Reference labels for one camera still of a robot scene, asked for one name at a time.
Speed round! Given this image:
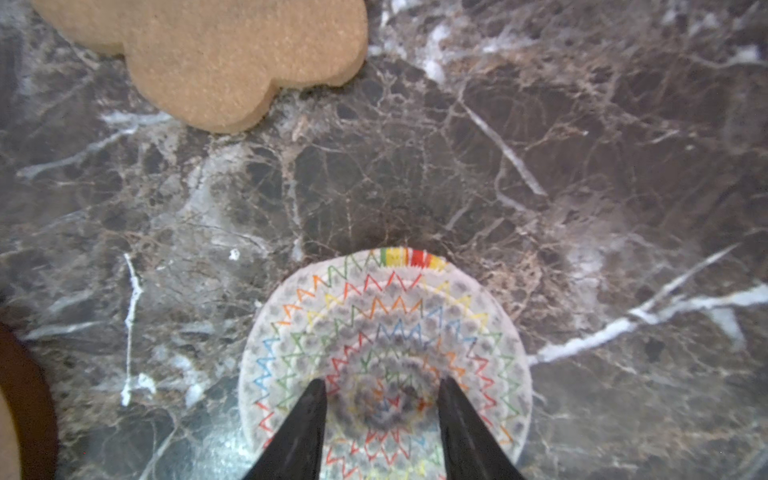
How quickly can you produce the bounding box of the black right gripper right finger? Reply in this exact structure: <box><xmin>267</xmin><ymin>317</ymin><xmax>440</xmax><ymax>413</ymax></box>
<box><xmin>437</xmin><ymin>377</ymin><xmax>525</xmax><ymax>480</ymax></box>

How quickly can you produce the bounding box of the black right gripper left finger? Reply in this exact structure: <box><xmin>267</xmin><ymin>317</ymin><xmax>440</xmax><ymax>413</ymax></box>
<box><xmin>242</xmin><ymin>379</ymin><xmax>327</xmax><ymax>480</ymax></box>

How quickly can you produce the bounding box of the multicolour zigzag woven coaster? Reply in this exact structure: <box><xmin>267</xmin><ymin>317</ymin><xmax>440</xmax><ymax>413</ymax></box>
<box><xmin>238</xmin><ymin>247</ymin><xmax>532</xmax><ymax>479</ymax></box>

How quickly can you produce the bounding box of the brown round wooden coaster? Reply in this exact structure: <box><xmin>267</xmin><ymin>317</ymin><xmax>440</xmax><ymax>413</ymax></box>
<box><xmin>1</xmin><ymin>325</ymin><xmax>58</xmax><ymax>479</ymax></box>

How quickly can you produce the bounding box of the cork flower-shaped coaster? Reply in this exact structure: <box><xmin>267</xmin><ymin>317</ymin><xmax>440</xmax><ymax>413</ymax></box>
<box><xmin>33</xmin><ymin>0</ymin><xmax>368</xmax><ymax>133</ymax></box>

